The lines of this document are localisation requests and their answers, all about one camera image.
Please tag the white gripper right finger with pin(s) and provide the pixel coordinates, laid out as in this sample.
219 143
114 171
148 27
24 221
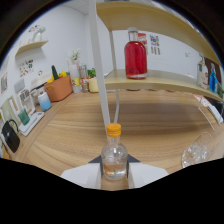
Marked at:
143 173

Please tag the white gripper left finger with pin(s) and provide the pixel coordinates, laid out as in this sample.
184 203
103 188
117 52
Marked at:
86 175

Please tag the small clear bottle orange cap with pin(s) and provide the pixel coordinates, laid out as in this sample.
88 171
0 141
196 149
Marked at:
114 156

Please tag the glass cup with ice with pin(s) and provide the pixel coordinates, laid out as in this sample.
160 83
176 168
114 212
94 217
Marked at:
196 153

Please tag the green cup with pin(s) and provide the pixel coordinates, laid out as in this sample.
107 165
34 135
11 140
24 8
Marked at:
24 117

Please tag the cream yellow cup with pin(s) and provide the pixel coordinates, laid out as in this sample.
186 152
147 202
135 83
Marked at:
93 85

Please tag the white kitchen scale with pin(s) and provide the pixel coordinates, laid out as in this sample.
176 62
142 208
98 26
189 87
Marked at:
31 124

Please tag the white and blue small bottle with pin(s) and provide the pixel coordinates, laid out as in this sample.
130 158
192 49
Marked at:
44 102

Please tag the orange storage basket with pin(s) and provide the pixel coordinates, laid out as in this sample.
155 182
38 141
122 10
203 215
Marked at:
59 89

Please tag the two-tier wooden shelf rack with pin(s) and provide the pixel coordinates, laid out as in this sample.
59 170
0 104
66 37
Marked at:
156 80

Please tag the green potted plant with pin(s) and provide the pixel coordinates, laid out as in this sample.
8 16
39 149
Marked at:
91 73

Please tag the white pot with lid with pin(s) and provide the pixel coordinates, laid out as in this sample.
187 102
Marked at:
40 81

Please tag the green toy cucumber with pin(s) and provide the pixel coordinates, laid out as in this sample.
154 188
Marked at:
55 72

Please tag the glass of green limes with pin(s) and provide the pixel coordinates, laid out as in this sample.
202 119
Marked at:
220 91

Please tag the red liquid glass bottle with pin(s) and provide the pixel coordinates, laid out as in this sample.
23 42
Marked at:
135 60

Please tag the clear bottle red label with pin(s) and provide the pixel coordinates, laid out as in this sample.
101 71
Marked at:
202 75

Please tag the vase with white flowers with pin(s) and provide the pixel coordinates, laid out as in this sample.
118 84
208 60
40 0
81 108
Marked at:
76 55

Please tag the black and white poster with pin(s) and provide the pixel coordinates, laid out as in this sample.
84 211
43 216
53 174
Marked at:
155 50

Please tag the multicolour poster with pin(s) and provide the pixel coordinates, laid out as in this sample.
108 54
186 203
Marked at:
155 40

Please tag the red poster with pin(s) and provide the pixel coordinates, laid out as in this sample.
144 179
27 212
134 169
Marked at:
142 37

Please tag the wall sticker cluster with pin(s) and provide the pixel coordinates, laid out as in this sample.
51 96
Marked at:
26 68

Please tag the white light switch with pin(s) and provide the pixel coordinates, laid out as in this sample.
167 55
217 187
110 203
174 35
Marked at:
187 54

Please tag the wooden wall shelf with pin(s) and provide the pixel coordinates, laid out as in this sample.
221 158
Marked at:
31 46

